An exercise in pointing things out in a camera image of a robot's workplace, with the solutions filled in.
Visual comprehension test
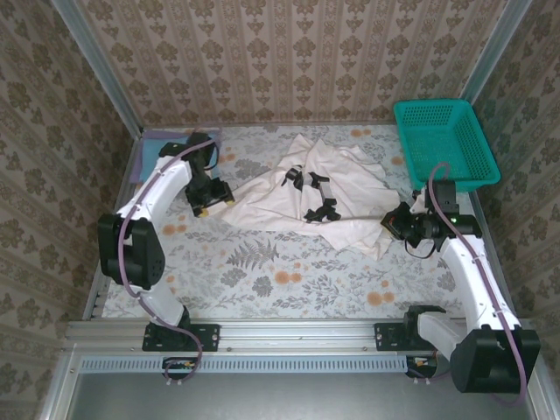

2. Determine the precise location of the white printed t-shirt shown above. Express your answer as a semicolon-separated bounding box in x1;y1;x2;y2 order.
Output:
220;132;404;263

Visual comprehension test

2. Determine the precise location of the teal plastic basket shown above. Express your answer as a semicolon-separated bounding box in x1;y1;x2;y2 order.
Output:
392;99;502;194

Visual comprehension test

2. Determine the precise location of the folded blue t-shirt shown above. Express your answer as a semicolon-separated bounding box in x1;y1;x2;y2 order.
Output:
140;128;223;183

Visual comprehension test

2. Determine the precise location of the grey metal sheet panel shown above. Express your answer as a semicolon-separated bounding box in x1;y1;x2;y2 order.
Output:
41;353;560;420

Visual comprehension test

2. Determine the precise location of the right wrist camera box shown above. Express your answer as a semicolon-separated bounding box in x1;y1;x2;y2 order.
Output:
410;180;459;216

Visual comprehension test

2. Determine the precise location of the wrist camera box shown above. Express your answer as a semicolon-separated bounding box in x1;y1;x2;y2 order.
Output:
410;180;459;216
188;129;221;152

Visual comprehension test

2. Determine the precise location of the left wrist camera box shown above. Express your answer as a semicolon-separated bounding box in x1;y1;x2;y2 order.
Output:
188;129;221;152

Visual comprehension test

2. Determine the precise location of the aluminium side rail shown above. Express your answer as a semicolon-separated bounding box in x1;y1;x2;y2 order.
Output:
81;130;144;320
467;192;522;323

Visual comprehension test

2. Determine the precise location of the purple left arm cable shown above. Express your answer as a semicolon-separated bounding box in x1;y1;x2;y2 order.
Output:
116;133;221;389

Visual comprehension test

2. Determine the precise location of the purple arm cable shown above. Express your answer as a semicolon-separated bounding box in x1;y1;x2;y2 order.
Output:
413;161;529;406
116;133;221;389

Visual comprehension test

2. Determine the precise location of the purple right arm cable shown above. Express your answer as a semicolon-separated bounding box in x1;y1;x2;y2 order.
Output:
413;161;529;406

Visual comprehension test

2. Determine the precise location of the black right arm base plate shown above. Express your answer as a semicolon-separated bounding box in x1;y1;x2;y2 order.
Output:
374;322;419;353

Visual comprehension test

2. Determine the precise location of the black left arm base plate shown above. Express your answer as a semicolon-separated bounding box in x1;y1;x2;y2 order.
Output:
142;322;221;353

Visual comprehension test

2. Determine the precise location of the small wired connector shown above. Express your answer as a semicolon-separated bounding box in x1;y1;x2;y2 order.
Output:
162;356;198;373
405;354;438;378

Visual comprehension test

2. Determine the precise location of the aluminium mounting rail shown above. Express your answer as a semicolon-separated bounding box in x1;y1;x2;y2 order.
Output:
65;318;537;354

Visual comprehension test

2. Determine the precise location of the aluminium corner post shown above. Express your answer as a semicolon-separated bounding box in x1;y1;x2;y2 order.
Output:
454;0;533;115
48;0;144;135

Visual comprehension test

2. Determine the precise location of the grey slotted cable duct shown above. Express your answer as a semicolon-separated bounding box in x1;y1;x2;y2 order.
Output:
80;354;408;374

